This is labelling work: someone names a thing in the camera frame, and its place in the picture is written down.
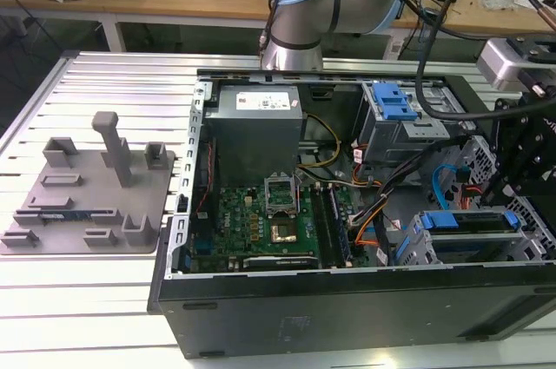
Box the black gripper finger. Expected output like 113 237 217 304
479 123 538 209

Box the hard disk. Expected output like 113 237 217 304
417 210 521 242

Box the grey disk bay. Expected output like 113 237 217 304
393 134 556 265

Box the RAM stick in slot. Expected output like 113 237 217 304
324 184 353 262

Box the grey optical drive cage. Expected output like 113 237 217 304
354 81 477 166

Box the blue drive latch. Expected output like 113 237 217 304
373 84 420 121

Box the black PC case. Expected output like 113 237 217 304
147 67 556 361

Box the metal socket cover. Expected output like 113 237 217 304
263 173 301 218

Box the CPU socket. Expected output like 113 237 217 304
268 219 301 247

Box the black graphics card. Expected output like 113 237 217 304
242 254 321 271

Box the grey power supply unit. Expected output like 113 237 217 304
202 84 305 179

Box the green motherboard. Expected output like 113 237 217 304
190 184 370 273

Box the grey parts rack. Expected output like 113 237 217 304
0 111 177 256

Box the RAM stick on rack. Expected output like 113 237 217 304
15 211 114 221

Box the red orange disk wire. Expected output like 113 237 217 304
459 184 484 209

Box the thick black cable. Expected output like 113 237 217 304
414 0 500 122

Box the blue disk wire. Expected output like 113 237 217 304
432 159 473 214

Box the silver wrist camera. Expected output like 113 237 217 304
476 37 538 92

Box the black wire bundle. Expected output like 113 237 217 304
347 142 440 231

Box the yellow black wire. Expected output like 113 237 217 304
299 113 342 168

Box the thin red wire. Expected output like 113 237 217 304
193 138 217 218

